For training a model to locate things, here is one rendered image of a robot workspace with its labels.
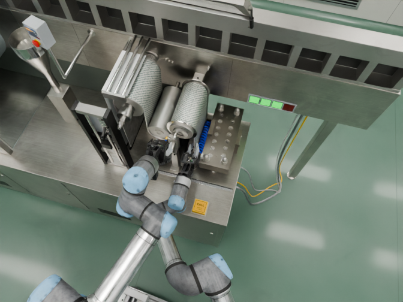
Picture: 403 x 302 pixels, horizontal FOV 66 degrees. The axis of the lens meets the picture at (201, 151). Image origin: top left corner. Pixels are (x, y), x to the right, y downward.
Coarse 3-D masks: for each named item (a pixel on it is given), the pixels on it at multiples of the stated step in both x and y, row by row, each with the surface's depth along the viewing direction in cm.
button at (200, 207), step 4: (196, 200) 164; (200, 200) 164; (196, 204) 163; (200, 204) 163; (204, 204) 163; (196, 208) 162; (200, 208) 162; (204, 208) 162; (196, 212) 162; (200, 212) 161; (204, 212) 161
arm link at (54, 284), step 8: (48, 280) 98; (56, 280) 99; (40, 288) 95; (48, 288) 96; (56, 288) 96; (64, 288) 98; (72, 288) 100; (32, 296) 95; (40, 296) 94; (48, 296) 94; (56, 296) 95; (64, 296) 95; (72, 296) 96; (80, 296) 99
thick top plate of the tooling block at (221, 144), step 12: (216, 108) 178; (228, 108) 178; (240, 108) 179; (216, 120) 175; (228, 120) 175; (240, 120) 175; (216, 132) 171; (228, 132) 171; (204, 144) 167; (216, 144) 168; (228, 144) 168; (216, 156) 166; (228, 156) 164; (216, 168) 163; (228, 168) 161
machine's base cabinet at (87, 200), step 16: (0, 176) 217; (16, 176) 203; (32, 176) 191; (32, 192) 238; (48, 192) 222; (64, 192) 207; (80, 192) 194; (96, 192) 183; (80, 208) 243; (96, 208) 225; (112, 208) 210; (192, 224) 189; (208, 224) 179; (208, 240) 219
